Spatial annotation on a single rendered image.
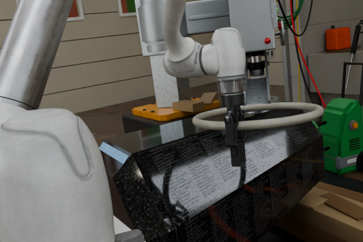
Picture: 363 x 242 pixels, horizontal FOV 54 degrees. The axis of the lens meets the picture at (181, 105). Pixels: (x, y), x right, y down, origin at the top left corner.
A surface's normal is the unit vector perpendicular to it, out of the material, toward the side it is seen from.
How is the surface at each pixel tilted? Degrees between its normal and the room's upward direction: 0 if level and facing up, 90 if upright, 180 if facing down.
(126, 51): 90
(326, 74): 90
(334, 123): 72
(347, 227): 90
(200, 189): 45
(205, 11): 90
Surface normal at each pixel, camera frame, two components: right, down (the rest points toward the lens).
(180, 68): -0.34, 0.77
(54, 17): 0.82, -0.04
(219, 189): 0.30, -0.63
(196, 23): 0.13, 0.17
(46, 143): 0.36, -0.31
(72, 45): 0.55, 0.08
